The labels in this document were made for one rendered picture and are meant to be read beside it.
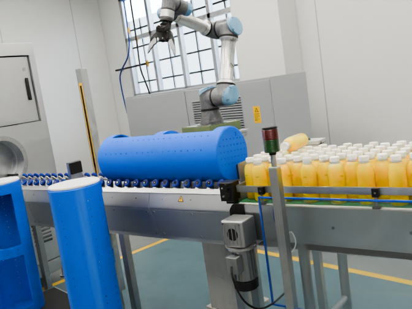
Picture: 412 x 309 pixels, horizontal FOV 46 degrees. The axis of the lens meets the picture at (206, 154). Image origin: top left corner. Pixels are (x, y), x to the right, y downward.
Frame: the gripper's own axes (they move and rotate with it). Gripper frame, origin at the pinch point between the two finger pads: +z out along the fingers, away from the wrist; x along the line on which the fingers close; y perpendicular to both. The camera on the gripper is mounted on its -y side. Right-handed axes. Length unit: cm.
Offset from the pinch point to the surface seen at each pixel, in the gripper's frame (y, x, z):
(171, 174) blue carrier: 2, -14, 62
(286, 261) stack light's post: -52, -76, 89
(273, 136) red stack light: -63, -65, 40
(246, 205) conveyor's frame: -30, -56, 71
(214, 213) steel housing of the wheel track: -8, -40, 79
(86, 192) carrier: -8, 28, 77
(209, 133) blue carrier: -11, -33, 39
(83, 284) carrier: -3, 25, 126
